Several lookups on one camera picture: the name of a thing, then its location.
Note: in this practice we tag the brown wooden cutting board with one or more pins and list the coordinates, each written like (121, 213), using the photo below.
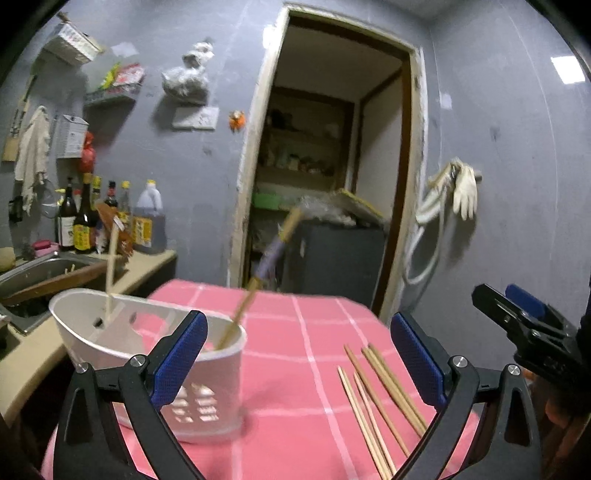
(60, 284)

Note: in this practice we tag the green yellow packet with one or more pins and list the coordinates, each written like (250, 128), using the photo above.
(108, 77)

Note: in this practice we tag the yellow sponge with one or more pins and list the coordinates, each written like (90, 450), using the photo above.
(5, 259)

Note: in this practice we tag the beige hanging towel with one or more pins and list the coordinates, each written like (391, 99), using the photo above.
(32, 152)

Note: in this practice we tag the pink soap dish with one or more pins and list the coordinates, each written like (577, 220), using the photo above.
(42, 247)

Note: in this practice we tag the dark grey cabinet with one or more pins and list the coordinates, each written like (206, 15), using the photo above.
(341, 263)

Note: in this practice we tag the white wall basket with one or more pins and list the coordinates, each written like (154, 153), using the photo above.
(71, 44)

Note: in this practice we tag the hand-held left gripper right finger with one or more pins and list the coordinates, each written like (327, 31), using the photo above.
(418, 360)

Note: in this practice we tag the grey metal wall box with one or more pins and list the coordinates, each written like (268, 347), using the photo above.
(71, 138)

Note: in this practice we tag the clear bottle yellow cap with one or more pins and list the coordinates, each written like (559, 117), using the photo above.
(124, 203)

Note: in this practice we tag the wooden door frame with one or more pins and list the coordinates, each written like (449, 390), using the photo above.
(251, 161)

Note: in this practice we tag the crumpled plastic sheet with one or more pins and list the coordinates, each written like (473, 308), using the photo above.
(341, 207)

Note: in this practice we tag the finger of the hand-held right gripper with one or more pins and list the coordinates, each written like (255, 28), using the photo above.
(526, 297)
(517, 318)

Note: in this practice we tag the white wall socket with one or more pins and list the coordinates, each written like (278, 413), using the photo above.
(196, 119)

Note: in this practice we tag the dark bottle red cap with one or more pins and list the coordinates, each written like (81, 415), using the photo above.
(111, 196)

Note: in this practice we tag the clear hanging plastic bag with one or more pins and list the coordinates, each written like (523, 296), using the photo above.
(187, 78)

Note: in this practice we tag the large brown liquid jug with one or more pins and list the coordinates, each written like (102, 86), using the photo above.
(148, 221)

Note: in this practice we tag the white plastic utensil holder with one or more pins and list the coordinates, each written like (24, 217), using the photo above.
(115, 350)

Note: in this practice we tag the pink checked tablecloth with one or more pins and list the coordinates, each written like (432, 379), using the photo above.
(286, 369)

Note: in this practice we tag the beige kitchen counter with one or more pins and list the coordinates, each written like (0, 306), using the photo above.
(27, 374)

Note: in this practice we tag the wooden knife rack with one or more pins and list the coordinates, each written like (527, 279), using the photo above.
(14, 134)

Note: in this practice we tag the brown packet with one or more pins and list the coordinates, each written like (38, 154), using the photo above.
(121, 237)

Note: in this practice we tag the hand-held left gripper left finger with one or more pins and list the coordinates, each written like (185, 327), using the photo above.
(182, 360)

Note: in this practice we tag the person's right hand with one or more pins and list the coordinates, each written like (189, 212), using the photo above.
(556, 415)

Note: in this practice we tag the stainless steel sink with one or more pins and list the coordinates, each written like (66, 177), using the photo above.
(32, 277)

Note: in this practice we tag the square ceiling light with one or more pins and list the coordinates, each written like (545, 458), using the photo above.
(568, 69)

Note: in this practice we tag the cream rubber gloves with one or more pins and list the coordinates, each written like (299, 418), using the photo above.
(465, 189)

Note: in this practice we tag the orange wall hook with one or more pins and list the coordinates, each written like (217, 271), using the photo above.
(236, 121)

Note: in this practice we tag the wooden storage shelves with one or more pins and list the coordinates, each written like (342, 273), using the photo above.
(300, 152)

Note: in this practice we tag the purple banded bamboo chopstick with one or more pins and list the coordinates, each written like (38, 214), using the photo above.
(272, 251)

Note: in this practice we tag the red plastic bag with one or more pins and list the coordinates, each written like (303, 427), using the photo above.
(87, 154)

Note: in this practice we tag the black hanging object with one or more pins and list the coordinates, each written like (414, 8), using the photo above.
(15, 210)

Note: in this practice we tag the red packet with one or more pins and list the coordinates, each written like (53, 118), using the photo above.
(130, 74)

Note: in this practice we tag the dark bottle white label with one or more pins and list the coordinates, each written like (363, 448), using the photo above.
(64, 221)

